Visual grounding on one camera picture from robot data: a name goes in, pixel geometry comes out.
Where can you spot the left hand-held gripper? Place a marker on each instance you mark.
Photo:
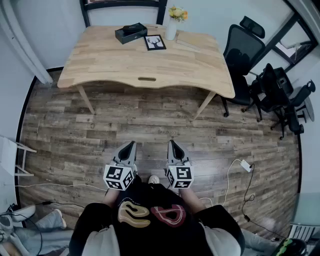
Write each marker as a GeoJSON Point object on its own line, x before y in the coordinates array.
{"type": "Point", "coordinates": [116, 175]}

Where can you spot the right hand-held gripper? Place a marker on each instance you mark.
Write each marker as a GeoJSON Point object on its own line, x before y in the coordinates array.
{"type": "Point", "coordinates": [181, 175]}

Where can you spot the framed deer picture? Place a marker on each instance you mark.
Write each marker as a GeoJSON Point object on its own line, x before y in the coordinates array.
{"type": "Point", "coordinates": [155, 42]}

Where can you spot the person's left forearm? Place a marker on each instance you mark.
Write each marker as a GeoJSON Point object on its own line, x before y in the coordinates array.
{"type": "Point", "coordinates": [111, 198]}

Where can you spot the person's right forearm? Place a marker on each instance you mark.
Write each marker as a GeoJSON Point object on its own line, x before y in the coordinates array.
{"type": "Point", "coordinates": [195, 200]}

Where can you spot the person's light shoe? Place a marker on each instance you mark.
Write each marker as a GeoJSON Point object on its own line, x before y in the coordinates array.
{"type": "Point", "coordinates": [153, 179]}

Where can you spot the person's black printed shirt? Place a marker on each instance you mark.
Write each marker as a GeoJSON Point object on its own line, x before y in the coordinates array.
{"type": "Point", "coordinates": [150, 200]}

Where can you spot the white power adapter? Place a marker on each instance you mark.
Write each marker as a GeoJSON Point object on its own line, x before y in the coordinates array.
{"type": "Point", "coordinates": [245, 166]}

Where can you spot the beige book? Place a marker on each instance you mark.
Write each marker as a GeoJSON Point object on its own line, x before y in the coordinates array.
{"type": "Point", "coordinates": [192, 40]}

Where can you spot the dark green box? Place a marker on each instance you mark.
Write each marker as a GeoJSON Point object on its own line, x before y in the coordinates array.
{"type": "Point", "coordinates": [130, 37]}

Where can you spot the white metal rack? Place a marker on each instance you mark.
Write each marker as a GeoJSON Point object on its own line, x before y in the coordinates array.
{"type": "Point", "coordinates": [7, 155]}

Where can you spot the white ribbed vase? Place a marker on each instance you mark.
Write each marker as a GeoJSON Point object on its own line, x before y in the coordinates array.
{"type": "Point", "coordinates": [171, 31]}

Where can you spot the black mesh chair with headrest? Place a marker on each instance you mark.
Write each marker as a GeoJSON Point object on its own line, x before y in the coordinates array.
{"type": "Point", "coordinates": [242, 50]}

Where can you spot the black zip pouch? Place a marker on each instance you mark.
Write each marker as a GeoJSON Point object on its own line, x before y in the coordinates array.
{"type": "Point", "coordinates": [132, 27]}

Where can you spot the yellow flower bouquet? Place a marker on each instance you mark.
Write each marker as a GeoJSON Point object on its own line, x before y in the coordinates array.
{"type": "Point", "coordinates": [178, 13]}

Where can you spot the black and green bag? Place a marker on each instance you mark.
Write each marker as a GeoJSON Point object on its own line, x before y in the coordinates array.
{"type": "Point", "coordinates": [292, 247]}

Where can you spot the white slatted rack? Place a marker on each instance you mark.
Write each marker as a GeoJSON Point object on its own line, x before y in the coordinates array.
{"type": "Point", "coordinates": [305, 231]}

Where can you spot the white wall pipe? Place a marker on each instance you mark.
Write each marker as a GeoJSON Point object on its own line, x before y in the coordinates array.
{"type": "Point", "coordinates": [27, 50]}

